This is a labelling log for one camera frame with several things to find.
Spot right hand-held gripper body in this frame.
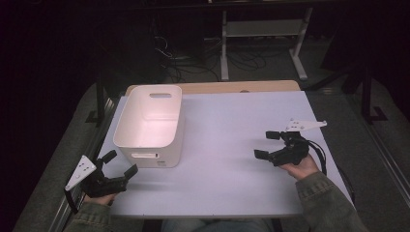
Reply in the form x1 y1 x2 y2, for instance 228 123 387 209
273 118 328 167

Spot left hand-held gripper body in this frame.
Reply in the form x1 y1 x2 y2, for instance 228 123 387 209
64 155 129 199

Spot white plastic storage bin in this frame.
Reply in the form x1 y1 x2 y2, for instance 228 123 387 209
112 84 186 169

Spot person's left hand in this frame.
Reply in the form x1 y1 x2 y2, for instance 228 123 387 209
83 191 117 207

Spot person's right hand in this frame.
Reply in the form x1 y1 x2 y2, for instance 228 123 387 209
278 153 321 181

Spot black metal stand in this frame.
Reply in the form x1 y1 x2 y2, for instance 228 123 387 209
341 62 390 126
84 72 110 129

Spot white metal stand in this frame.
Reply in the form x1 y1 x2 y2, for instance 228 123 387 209
220 7 314 82

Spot aluminium rail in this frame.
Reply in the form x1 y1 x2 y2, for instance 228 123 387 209
349 95 410 209
47 96 121 232

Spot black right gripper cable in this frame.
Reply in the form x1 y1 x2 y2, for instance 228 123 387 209
307 139 356 206

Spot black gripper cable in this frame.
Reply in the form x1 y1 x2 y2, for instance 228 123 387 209
63 188 79 215
307 139 356 206

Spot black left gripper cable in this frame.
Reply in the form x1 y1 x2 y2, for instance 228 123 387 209
63 188 79 215

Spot tangle of floor cables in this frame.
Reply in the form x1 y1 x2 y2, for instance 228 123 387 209
154 34 278 83

